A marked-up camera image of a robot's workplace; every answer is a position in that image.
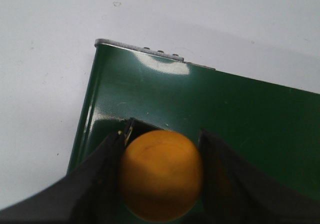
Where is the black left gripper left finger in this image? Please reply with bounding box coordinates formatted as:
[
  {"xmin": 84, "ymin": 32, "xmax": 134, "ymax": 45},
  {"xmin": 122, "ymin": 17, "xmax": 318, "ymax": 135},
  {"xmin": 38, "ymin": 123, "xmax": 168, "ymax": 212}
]
[{"xmin": 0, "ymin": 132, "xmax": 126, "ymax": 224}]

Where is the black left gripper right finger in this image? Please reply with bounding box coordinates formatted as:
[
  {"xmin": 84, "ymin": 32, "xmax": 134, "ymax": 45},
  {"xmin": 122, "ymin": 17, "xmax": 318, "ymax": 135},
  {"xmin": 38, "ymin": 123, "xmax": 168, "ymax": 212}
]
[{"xmin": 197, "ymin": 127, "xmax": 320, "ymax": 224}]

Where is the green conveyor belt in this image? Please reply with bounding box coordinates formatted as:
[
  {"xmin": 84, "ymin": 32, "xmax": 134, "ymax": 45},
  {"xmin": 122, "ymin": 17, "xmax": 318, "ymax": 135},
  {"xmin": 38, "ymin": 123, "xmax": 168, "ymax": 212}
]
[{"xmin": 66, "ymin": 43, "xmax": 320, "ymax": 224}]

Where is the aluminium conveyor frame rail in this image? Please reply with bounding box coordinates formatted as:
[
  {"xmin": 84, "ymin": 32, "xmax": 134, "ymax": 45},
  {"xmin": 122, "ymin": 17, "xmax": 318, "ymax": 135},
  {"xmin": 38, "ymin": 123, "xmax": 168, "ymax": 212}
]
[{"xmin": 94, "ymin": 38, "xmax": 216, "ymax": 71}]

